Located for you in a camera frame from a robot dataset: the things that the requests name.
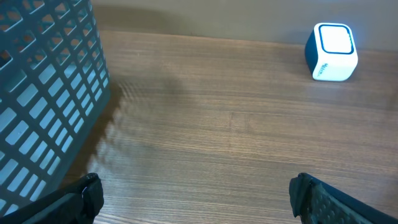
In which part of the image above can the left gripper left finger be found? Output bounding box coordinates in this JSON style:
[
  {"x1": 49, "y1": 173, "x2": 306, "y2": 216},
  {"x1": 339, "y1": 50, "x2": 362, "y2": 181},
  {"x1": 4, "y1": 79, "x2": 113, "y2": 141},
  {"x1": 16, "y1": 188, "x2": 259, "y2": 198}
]
[{"x1": 1, "y1": 173, "x2": 104, "y2": 224}]

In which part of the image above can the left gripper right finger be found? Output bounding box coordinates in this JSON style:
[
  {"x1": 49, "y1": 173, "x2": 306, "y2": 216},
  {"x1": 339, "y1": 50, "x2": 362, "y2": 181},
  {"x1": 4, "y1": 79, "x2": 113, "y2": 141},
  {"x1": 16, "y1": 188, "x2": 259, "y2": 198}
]
[{"x1": 289, "y1": 173, "x2": 395, "y2": 224}]

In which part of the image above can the white barcode scanner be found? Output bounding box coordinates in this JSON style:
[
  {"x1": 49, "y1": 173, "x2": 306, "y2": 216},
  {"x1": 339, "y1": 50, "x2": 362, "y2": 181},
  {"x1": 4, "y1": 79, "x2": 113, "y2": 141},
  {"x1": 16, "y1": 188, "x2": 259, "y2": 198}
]
[{"x1": 304, "y1": 22, "x2": 358, "y2": 82}]

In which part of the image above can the grey plastic mesh basket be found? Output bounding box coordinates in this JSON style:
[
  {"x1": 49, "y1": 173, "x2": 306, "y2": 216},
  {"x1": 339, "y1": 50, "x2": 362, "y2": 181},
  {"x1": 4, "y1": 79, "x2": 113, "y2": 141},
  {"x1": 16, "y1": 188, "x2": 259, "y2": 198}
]
[{"x1": 1, "y1": 0, "x2": 110, "y2": 216}]

